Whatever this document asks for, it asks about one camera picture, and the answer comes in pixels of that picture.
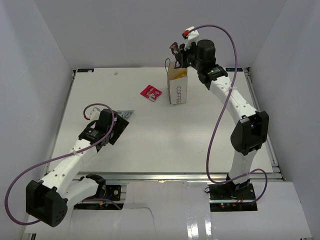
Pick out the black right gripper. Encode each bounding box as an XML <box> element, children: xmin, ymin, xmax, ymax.
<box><xmin>176</xmin><ymin>40</ymin><xmax>204</xmax><ymax>71</ymax></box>

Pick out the brown chocolate bar wrapper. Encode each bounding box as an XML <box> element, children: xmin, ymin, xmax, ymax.
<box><xmin>169</xmin><ymin>42</ymin><xmax>180</xmax><ymax>56</ymax></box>

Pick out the silver grey snack packet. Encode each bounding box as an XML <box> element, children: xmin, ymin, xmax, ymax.
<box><xmin>117</xmin><ymin>110</ymin><xmax>134</xmax><ymax>120</ymax></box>

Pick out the yellow M&M's packet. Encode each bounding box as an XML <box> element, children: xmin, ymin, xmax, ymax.
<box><xmin>174</xmin><ymin>69</ymin><xmax>188</xmax><ymax>79</ymax></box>

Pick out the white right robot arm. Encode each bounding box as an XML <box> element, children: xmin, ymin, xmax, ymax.
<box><xmin>170</xmin><ymin>39</ymin><xmax>269</xmax><ymax>200</ymax></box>

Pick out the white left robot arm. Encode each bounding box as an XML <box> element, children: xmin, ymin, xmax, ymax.
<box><xmin>26</xmin><ymin>109</ymin><xmax>129</xmax><ymax>228</ymax></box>

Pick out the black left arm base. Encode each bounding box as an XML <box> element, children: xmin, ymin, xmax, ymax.
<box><xmin>76</xmin><ymin>173</ymin><xmax>123</xmax><ymax>210</ymax></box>

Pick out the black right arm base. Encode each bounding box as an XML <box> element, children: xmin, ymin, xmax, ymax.
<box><xmin>204</xmin><ymin>183</ymin><xmax>258</xmax><ymax>213</ymax></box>

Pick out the white paper coffee bag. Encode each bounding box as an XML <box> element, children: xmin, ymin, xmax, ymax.
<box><xmin>164</xmin><ymin>58</ymin><xmax>188</xmax><ymax>105</ymax></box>

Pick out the red snack packet far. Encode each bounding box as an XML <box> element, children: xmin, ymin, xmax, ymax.
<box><xmin>140</xmin><ymin>85</ymin><xmax>162</xmax><ymax>102</ymax></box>

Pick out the black corner label right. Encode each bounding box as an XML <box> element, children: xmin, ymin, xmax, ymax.
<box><xmin>225</xmin><ymin>67</ymin><xmax>243</xmax><ymax>72</ymax></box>

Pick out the black corner label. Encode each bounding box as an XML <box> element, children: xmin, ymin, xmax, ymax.
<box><xmin>76</xmin><ymin>68</ymin><xmax>95</xmax><ymax>73</ymax></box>
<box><xmin>225</xmin><ymin>67</ymin><xmax>243</xmax><ymax>72</ymax></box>

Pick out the black corner label left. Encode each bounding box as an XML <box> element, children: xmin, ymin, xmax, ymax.
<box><xmin>76</xmin><ymin>68</ymin><xmax>95</xmax><ymax>73</ymax></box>

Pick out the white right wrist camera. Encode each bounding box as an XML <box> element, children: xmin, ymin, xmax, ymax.
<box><xmin>182</xmin><ymin>26</ymin><xmax>200</xmax><ymax>51</ymax></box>

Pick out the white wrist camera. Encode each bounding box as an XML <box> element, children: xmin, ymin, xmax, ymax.
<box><xmin>84</xmin><ymin>107</ymin><xmax>101</xmax><ymax>121</ymax></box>
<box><xmin>182</xmin><ymin>26</ymin><xmax>200</xmax><ymax>51</ymax></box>

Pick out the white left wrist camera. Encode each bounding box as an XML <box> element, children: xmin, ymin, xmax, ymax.
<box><xmin>84</xmin><ymin>107</ymin><xmax>101</xmax><ymax>121</ymax></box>

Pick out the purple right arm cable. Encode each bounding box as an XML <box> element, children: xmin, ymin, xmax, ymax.
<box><xmin>192</xmin><ymin>24</ymin><xmax>268</xmax><ymax>205</ymax></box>

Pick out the aluminium table edge rail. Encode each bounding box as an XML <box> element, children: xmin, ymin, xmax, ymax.
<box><xmin>19</xmin><ymin>67</ymin><xmax>286</xmax><ymax>240</ymax></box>

